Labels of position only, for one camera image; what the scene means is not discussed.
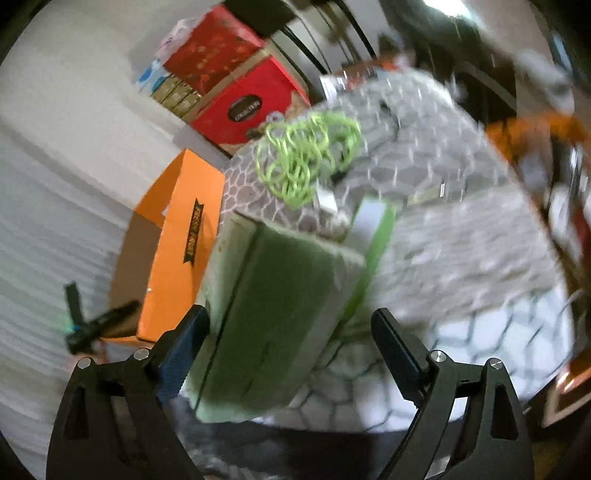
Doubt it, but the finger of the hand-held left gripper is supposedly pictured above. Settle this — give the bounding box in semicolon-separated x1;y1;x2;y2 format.
65;282;142;355

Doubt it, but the orange storage box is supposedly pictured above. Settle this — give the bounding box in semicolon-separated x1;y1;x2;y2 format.
486;114;591;289

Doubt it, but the black speaker stand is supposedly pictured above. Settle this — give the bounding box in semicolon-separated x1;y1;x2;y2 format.
339;4;374;63
281;25;329;77

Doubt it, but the stack of gold boxes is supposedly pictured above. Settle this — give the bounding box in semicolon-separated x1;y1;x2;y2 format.
149;74;202;117

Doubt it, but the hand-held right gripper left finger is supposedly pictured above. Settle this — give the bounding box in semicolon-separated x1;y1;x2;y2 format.
46;305;211;480

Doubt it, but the blue white packet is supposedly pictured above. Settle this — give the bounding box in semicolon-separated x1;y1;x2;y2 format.
135;59;168;94

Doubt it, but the green white box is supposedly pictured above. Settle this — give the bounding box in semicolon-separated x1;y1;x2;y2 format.
341;196;399;324

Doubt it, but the orange cardboard box black label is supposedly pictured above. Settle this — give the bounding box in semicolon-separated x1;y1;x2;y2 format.
108;148;226;348

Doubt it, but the green cardboard box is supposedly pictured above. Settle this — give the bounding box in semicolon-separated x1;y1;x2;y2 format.
191;210;368;423

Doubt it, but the white charger adapter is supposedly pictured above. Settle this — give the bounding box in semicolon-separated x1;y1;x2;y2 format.
316;185;341;216

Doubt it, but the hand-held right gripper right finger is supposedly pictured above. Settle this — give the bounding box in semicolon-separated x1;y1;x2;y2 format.
370;308;536;480

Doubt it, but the green cable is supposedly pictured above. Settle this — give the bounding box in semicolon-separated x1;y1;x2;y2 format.
255;112;364;209

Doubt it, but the red gift box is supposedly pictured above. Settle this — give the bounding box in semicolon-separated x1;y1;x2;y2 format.
163;4;267;96

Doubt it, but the black speaker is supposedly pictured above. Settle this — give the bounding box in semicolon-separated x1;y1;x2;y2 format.
223;0;297;37

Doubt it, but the grey patterned blanket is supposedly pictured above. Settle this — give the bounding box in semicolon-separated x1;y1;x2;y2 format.
185;68;578;435

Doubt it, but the large red cardboard box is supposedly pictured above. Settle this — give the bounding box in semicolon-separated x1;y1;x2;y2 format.
181;44;311;156

